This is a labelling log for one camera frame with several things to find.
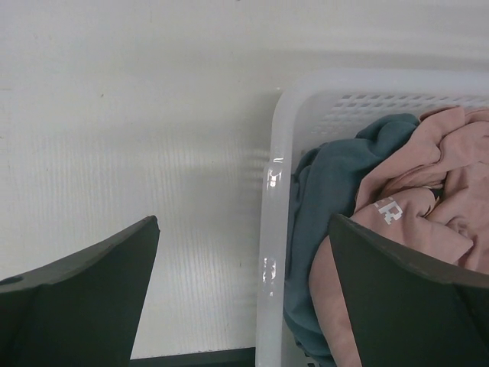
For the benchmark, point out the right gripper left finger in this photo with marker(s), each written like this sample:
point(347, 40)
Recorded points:
point(83, 309)

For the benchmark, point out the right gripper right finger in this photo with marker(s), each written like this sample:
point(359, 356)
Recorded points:
point(407, 308)

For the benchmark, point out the pink t shirt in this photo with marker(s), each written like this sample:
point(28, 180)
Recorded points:
point(432, 194)

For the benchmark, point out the teal blue t shirt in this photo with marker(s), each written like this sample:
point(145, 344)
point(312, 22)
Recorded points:
point(326, 182)

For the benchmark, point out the white plastic laundry basket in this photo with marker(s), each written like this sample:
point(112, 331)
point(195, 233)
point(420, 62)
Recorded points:
point(327, 105)

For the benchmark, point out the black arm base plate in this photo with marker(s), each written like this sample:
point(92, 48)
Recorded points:
point(221, 358)

